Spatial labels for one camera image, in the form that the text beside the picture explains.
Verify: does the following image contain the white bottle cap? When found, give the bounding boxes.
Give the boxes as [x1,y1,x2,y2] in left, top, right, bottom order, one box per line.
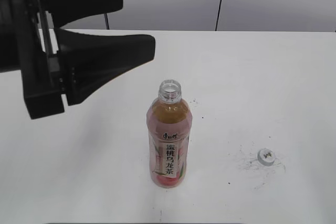
[257,148,276,166]

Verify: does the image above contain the black wall cable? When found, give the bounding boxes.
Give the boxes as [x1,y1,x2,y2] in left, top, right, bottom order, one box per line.
[215,0,227,31]
[96,0,110,30]

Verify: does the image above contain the right black wall cable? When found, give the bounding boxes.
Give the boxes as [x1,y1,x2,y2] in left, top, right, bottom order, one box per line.
[215,0,227,31]

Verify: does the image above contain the peach oolong tea bottle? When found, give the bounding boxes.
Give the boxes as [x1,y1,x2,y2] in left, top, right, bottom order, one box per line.
[146,79,192,188]

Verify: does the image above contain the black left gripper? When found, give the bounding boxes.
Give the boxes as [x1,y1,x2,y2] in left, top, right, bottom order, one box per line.
[15,0,155,119]

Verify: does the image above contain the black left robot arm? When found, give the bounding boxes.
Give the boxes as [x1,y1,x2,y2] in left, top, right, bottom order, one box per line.
[1,0,155,119]

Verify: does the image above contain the left black wall cable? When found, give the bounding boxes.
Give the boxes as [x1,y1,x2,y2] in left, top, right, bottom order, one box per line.
[96,0,110,30]

